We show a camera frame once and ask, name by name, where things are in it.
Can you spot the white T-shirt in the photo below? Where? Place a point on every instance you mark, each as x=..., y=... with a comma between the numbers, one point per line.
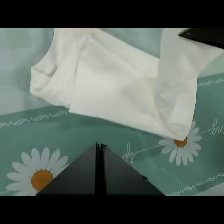
x=120, y=83

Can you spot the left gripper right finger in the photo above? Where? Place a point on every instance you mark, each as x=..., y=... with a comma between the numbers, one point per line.
x=126, y=178

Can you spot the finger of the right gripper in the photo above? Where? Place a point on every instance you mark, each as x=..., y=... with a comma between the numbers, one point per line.
x=206, y=36

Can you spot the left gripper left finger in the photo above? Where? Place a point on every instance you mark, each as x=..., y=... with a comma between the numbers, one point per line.
x=78, y=176

